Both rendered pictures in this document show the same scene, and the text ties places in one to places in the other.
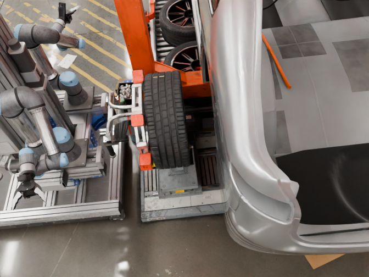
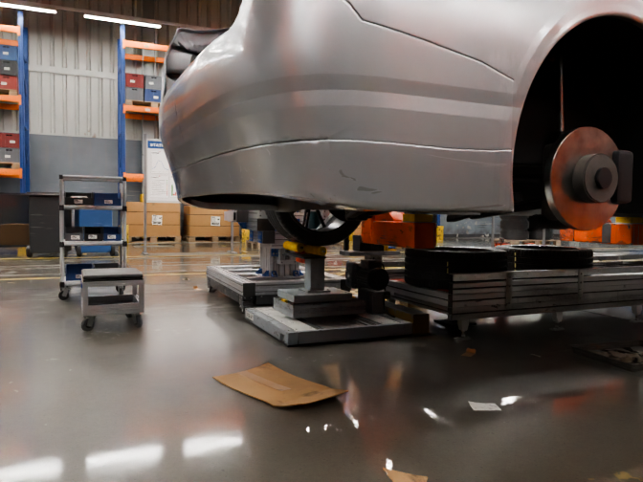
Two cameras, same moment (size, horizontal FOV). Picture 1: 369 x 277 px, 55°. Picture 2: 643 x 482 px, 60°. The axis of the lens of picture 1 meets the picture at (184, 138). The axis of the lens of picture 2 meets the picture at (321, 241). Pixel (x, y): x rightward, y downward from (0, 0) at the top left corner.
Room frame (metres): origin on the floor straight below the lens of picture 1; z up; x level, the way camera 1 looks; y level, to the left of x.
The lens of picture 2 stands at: (-0.01, -3.13, 0.74)
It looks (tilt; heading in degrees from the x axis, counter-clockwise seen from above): 3 degrees down; 64
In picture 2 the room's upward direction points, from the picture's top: 1 degrees clockwise
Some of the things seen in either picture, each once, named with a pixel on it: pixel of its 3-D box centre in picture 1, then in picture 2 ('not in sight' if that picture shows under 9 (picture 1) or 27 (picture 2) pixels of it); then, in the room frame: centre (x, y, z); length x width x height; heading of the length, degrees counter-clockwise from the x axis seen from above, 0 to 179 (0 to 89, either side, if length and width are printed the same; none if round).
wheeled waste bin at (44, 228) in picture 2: not in sight; (50, 224); (0.00, 6.32, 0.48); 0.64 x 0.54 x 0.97; 77
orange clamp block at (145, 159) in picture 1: (145, 161); not in sight; (1.21, 0.27, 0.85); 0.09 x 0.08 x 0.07; 178
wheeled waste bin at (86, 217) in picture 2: not in sight; (94, 224); (0.61, 6.29, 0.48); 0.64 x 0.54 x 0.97; 94
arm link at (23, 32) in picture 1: (41, 59); not in sight; (1.92, 0.88, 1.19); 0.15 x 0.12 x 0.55; 73
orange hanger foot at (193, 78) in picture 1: (189, 77); (402, 219); (2.06, -0.11, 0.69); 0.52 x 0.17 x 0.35; 88
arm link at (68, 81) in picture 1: (70, 82); not in sight; (1.89, 0.76, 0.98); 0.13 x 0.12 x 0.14; 73
